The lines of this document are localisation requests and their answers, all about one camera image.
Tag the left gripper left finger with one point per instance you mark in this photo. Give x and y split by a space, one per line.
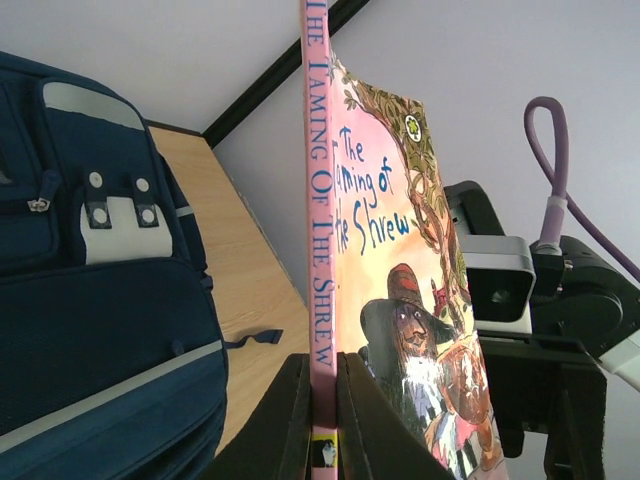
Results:
274 443

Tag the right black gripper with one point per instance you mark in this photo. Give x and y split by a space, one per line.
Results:
552 386

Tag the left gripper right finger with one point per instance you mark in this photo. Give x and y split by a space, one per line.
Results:
373 441

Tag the pink illustrated book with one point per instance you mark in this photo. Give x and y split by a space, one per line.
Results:
387 279

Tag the navy blue student backpack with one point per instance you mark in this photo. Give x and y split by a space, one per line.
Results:
113 362

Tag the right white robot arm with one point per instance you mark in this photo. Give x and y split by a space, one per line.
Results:
596 306

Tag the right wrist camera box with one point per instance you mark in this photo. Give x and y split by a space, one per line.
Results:
499 267

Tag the black aluminium frame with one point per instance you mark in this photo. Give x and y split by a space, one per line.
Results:
340 13

